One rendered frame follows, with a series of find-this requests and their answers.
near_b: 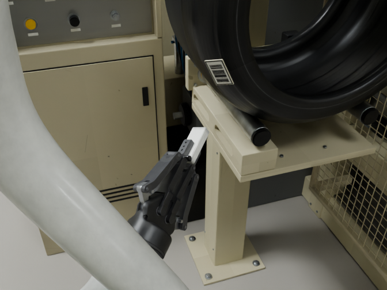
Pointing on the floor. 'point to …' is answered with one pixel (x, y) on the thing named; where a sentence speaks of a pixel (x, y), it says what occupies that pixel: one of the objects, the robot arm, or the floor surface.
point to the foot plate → (255, 262)
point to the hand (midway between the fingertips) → (193, 145)
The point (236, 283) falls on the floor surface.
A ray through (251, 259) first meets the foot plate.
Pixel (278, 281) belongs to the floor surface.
